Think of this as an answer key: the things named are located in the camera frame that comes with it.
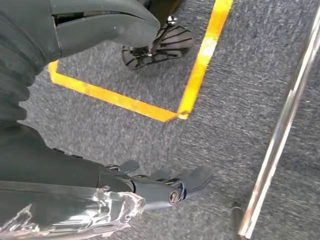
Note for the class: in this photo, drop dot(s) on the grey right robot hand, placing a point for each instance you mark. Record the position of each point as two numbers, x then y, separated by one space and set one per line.
62 165

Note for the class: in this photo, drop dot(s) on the stainless steel workbench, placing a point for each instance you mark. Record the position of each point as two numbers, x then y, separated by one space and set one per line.
280 132

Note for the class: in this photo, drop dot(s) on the crumpled clear plastic film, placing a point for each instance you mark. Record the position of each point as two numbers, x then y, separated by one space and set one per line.
112 205

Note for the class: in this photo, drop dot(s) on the yellow floor tape marking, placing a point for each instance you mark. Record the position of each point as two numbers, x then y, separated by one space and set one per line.
124 102

